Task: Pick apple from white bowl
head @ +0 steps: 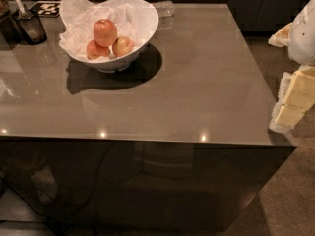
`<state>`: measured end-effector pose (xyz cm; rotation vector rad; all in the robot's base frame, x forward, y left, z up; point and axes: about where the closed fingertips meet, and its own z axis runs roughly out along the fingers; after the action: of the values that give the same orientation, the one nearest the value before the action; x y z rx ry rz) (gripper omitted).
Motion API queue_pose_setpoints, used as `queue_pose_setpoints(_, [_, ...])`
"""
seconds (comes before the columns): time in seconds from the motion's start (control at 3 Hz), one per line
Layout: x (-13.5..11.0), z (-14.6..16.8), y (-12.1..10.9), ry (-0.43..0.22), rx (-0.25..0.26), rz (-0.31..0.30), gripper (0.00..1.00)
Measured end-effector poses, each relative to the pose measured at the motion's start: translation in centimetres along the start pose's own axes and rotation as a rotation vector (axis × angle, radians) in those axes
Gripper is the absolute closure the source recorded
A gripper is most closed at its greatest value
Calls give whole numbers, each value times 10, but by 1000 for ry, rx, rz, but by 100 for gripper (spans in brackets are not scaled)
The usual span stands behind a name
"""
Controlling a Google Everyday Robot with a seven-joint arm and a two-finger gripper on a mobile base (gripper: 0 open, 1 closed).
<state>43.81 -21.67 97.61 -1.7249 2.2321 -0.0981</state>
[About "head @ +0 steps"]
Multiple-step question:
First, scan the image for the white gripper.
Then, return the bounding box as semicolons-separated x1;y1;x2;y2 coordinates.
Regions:
268;0;315;134

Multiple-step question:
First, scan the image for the white bowl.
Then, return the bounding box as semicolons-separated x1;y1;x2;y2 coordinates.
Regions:
67;0;159;73

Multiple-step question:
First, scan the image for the right yellowish red apple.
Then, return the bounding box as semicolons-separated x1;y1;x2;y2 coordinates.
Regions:
112;36;134;57

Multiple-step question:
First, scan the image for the clear glass dish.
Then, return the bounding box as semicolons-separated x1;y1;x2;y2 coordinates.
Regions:
153;0;174;18

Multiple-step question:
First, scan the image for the white crumpled paper liner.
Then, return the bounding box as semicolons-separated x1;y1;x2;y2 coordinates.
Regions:
59;0;138;61

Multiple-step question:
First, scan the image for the black white marker tag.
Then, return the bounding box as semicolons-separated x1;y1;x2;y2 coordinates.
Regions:
31;1;60;18

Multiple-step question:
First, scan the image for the dark container with scoop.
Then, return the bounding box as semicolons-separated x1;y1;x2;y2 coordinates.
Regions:
13;0;47;45

